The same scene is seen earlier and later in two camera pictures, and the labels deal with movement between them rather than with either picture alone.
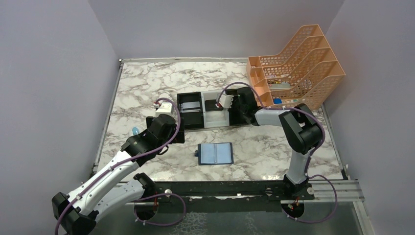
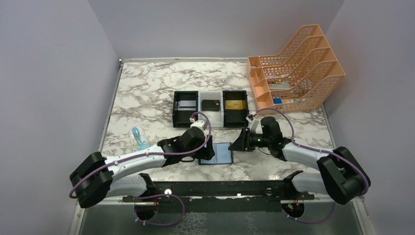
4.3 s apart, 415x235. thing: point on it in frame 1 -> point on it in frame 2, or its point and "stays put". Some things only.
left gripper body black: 179,138 -> 203,153
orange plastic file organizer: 305,73 stays put
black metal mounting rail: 227,197 stays put
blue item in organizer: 277,101 stays put
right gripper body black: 236,106 -> 259,139
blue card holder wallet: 211,153 stays put
